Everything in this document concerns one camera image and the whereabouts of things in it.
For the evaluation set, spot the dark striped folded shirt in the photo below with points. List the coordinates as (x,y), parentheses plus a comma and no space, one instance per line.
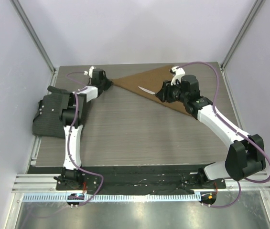
(46,117)

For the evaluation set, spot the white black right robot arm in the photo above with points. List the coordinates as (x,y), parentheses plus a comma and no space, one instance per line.
(244,157)

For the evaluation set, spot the white slotted cable duct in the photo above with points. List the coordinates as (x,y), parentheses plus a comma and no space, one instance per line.
(77,197)

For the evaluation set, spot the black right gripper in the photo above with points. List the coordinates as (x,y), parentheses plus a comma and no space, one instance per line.
(164,94)

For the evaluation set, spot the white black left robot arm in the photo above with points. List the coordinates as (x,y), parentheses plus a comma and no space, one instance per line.
(71,174)

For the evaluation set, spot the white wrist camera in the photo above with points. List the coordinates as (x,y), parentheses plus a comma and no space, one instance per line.
(90,71)
(177,73)

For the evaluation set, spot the aluminium corner post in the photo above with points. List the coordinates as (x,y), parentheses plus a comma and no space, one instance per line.
(242,32)
(32,33)

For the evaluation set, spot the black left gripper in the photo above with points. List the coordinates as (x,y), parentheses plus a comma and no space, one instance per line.
(108,83)

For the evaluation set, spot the left aluminium corner post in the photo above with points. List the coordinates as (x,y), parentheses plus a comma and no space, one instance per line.
(32,33)

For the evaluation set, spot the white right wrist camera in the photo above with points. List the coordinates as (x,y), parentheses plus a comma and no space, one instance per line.
(177,73)

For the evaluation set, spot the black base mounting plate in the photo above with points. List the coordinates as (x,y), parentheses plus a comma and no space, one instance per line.
(151,169)

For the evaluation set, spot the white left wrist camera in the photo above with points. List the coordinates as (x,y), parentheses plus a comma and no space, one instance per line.
(90,71)

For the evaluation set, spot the brown cloth napkin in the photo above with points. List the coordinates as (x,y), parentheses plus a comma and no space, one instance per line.
(151,80)

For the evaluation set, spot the right aluminium corner post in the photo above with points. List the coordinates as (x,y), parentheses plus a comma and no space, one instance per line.
(242,32)

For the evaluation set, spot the green handled knife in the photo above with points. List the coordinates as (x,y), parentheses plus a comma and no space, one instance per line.
(146,90)

